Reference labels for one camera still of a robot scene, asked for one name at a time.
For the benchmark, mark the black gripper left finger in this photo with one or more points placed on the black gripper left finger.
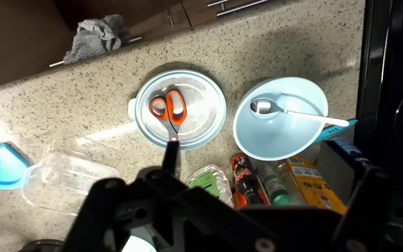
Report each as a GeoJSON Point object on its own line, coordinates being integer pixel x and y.
{"type": "Point", "coordinates": [171, 157]}

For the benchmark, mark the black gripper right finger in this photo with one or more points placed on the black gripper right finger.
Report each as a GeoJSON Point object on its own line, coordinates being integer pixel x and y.
{"type": "Point", "coordinates": [360, 228]}

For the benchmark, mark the white handled metal spoon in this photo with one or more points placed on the white handled metal spoon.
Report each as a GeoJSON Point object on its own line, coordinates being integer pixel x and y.
{"type": "Point", "coordinates": [266, 107]}

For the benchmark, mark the light blue small bowl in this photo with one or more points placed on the light blue small bowl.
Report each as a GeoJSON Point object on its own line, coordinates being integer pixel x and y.
{"type": "Point", "coordinates": [278, 136]}

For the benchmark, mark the yellow label oil bottle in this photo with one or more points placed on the yellow label oil bottle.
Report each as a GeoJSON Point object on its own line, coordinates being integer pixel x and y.
{"type": "Point", "coordinates": [313, 186]}

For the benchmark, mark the light blue plate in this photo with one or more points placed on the light blue plate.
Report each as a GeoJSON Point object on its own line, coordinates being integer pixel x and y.
{"type": "Point", "coordinates": [205, 102]}

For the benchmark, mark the red hot sauce bottle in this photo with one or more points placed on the red hot sauce bottle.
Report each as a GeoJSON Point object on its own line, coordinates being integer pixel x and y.
{"type": "Point", "coordinates": [245, 181]}

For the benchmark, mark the blue spatula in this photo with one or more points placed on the blue spatula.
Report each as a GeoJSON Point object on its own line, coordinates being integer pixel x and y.
{"type": "Point", "coordinates": [334, 130]}

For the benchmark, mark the black stove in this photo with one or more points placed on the black stove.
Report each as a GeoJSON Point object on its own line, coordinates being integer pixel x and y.
{"type": "Point", "coordinates": [380, 111]}

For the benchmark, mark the clear glass baking dish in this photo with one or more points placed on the clear glass baking dish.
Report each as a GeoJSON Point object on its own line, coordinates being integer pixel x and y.
{"type": "Point", "coordinates": [61, 182]}

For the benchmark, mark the grey cloth rag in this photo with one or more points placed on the grey cloth rag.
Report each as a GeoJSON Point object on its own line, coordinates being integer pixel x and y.
{"type": "Point", "coordinates": [97, 37]}

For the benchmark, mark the blue sponge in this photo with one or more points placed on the blue sponge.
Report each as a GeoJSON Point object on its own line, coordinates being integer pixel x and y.
{"type": "Point", "coordinates": [13, 168]}

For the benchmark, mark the orange handled scissors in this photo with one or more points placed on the orange handled scissors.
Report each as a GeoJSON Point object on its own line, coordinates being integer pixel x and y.
{"type": "Point", "coordinates": [170, 108]}

